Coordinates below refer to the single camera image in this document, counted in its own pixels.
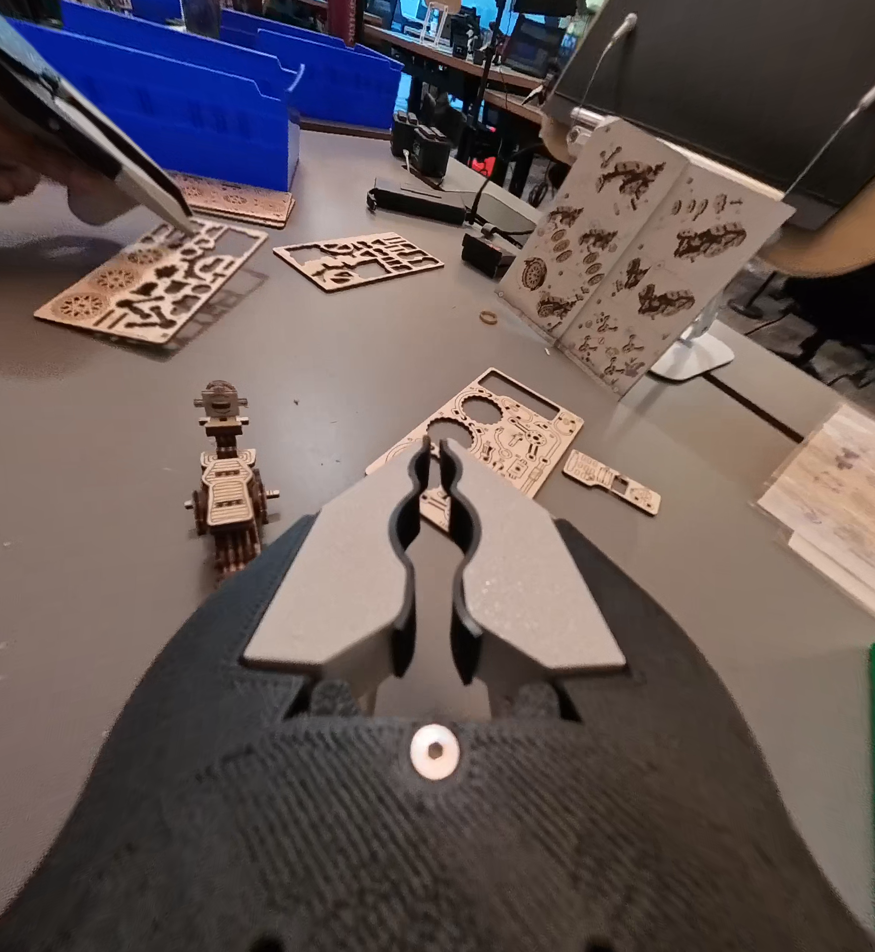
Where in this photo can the stacked wooden puzzle sheet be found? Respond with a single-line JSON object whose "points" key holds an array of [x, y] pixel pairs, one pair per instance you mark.
{"points": [[244, 201], [259, 221]]}

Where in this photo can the instruction booklet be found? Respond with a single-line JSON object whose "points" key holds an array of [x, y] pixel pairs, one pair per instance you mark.
{"points": [[631, 245]]}

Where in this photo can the white stand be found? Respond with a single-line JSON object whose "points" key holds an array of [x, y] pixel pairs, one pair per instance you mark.
{"points": [[694, 357]]}

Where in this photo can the small wooden sheet piece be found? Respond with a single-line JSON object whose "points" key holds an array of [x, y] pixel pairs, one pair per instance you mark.
{"points": [[594, 468]]}

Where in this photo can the black battery charger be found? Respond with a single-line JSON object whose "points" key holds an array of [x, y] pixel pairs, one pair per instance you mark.
{"points": [[422, 145]]}

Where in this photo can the clear plastic packaging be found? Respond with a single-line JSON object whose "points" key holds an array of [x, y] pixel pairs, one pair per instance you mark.
{"points": [[847, 506]]}

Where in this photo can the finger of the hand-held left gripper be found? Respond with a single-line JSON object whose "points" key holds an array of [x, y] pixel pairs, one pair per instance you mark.
{"points": [[132, 175]]}

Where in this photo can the grey desk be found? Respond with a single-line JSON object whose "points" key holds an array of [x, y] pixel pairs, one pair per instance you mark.
{"points": [[73, 446]]}

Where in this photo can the wooden sheet with round holes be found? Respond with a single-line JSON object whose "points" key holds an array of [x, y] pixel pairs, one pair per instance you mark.
{"points": [[527, 439]]}

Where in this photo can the small black box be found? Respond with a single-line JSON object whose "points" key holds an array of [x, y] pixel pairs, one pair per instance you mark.
{"points": [[486, 256]]}

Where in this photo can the wooden puzzle model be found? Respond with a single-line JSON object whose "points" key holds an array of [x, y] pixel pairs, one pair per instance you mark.
{"points": [[228, 491]]}

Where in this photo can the wooden gear puzzle sheet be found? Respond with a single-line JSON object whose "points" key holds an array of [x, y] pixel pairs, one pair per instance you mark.
{"points": [[95, 305]]}

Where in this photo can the black power adapter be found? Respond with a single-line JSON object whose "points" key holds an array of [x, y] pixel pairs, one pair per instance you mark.
{"points": [[415, 202]]}

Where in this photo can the wooden sheet with cutouts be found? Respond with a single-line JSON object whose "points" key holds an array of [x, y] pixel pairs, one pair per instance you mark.
{"points": [[296, 256]]}

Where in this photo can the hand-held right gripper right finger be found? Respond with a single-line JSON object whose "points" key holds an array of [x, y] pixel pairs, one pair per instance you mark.
{"points": [[534, 595]]}

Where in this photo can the black panel with wooden rim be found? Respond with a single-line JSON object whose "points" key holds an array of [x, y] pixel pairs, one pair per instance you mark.
{"points": [[742, 89]]}

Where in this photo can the blue bin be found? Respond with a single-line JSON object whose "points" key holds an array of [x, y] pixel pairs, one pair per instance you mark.
{"points": [[184, 119], [147, 30], [348, 82]]}

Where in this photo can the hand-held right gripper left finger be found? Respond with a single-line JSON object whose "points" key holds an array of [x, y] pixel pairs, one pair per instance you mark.
{"points": [[333, 587]]}

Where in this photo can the black tripod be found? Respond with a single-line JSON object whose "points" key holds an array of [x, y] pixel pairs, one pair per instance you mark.
{"points": [[491, 82]]}

